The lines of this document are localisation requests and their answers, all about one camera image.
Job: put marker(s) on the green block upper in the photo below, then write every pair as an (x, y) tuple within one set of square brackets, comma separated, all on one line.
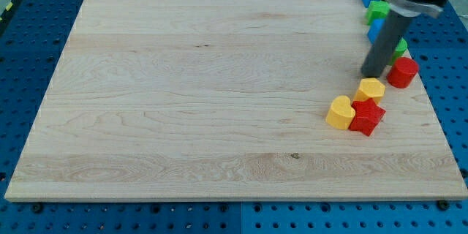
[(376, 10)]

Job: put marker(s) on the wooden board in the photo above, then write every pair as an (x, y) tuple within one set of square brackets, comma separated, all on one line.
[(224, 100)]

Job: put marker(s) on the red cylinder block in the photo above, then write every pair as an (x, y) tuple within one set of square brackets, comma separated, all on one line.
[(402, 72)]

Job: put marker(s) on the yellow hexagon block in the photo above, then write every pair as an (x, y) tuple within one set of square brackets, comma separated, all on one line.
[(370, 88)]

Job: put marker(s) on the blue block lower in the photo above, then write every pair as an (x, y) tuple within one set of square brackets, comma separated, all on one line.
[(374, 29)]

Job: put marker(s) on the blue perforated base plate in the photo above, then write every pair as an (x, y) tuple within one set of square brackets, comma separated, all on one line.
[(30, 49)]

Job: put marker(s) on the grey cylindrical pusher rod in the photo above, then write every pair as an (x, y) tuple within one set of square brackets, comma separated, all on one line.
[(381, 51)]

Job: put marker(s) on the red star block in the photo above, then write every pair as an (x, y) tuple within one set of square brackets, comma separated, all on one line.
[(368, 115)]

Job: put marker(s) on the green block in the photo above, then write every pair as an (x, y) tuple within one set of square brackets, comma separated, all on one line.
[(376, 10), (399, 51)]

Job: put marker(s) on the green block lower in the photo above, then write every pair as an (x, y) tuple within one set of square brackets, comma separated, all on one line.
[(399, 51)]

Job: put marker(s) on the yellow heart block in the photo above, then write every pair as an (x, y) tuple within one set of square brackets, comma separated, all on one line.
[(340, 113)]

